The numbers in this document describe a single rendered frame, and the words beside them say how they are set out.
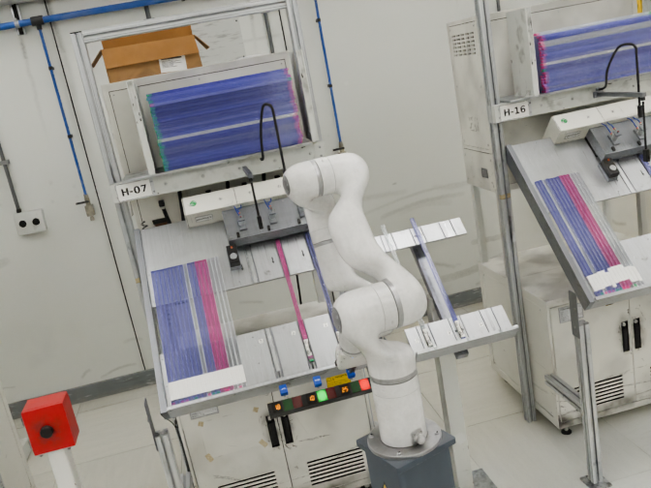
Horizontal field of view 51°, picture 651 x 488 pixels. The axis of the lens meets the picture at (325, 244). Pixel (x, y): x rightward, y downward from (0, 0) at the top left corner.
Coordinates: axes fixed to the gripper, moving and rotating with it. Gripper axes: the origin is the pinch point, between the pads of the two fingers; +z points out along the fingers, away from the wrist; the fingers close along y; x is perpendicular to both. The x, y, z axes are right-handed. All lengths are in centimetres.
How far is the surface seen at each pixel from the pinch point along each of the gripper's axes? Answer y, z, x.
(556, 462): 77, 71, -31
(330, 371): -6.0, 5.5, 2.2
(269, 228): -13, -1, 57
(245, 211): -20, -1, 67
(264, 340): -23.9, 5.2, 18.3
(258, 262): -20, 5, 48
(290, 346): -16.4, 5.2, 14.1
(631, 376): 118, 63, -9
